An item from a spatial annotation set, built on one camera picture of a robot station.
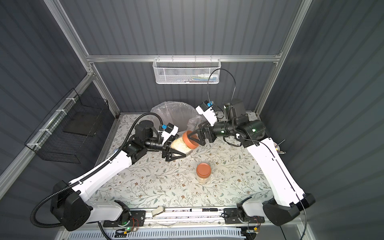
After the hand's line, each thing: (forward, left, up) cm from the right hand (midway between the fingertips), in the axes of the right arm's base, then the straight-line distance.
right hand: (197, 131), depth 60 cm
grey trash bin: (+27, +10, -18) cm, 34 cm away
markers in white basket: (+46, -2, -5) cm, 46 cm away
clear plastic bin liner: (+27, +8, -20) cm, 34 cm away
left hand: (-5, +4, -9) cm, 11 cm away
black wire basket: (+5, +65, -10) cm, 66 cm away
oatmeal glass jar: (-7, -4, -36) cm, 37 cm away
